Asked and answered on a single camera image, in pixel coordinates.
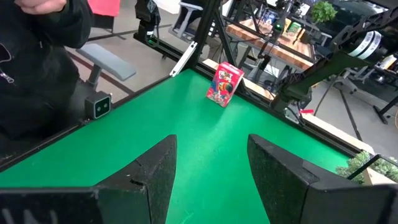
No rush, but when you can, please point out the person's hand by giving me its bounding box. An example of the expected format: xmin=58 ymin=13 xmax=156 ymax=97
xmin=14 ymin=0 xmax=68 ymax=16

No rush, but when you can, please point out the grey padded chair armrest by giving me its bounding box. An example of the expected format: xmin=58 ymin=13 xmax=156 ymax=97
xmin=75 ymin=42 xmax=137 ymax=91

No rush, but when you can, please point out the yellow green box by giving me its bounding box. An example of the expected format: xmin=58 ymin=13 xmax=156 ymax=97
xmin=285 ymin=21 xmax=302 ymax=35

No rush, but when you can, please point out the background wooden table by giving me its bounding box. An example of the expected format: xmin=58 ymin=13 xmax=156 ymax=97
xmin=225 ymin=17 xmax=315 ymax=71

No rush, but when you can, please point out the green table mat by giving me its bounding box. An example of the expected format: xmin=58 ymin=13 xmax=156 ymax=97
xmin=0 ymin=68 xmax=352 ymax=224

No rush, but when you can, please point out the person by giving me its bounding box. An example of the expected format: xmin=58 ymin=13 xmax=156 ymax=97
xmin=0 ymin=0 xmax=95 ymax=147

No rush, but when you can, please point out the small grey camera box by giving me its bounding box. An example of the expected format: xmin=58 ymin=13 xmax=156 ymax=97
xmin=84 ymin=90 xmax=113 ymax=121

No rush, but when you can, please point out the black device with green light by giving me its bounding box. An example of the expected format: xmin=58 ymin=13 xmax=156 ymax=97
xmin=134 ymin=0 xmax=162 ymax=43

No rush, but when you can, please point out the red Froot Loops cereal box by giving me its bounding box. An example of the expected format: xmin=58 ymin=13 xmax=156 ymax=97
xmin=206 ymin=61 xmax=246 ymax=108

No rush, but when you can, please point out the white bracket strip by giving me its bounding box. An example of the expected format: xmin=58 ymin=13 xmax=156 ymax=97
xmin=169 ymin=40 xmax=198 ymax=78

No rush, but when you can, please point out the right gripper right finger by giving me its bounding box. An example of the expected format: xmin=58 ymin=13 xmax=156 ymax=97
xmin=248 ymin=134 xmax=398 ymax=224

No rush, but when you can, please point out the leafy green background plant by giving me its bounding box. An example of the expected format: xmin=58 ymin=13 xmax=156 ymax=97
xmin=310 ymin=1 xmax=338 ymax=24

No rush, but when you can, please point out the black-framed wooden shelf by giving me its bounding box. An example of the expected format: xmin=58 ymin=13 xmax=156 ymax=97
xmin=346 ymin=153 xmax=398 ymax=187

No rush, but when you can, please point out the black table frame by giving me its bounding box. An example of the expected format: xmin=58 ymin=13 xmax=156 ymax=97
xmin=0 ymin=0 xmax=374 ymax=175

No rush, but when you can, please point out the succulent plant in white pot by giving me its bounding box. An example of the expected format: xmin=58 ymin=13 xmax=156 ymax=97
xmin=335 ymin=150 xmax=398 ymax=185

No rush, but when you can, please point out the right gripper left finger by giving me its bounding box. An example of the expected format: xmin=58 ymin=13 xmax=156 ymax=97
xmin=0 ymin=134 xmax=178 ymax=224

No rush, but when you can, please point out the red cloth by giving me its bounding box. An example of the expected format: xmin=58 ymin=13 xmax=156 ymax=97
xmin=86 ymin=0 xmax=121 ymax=18

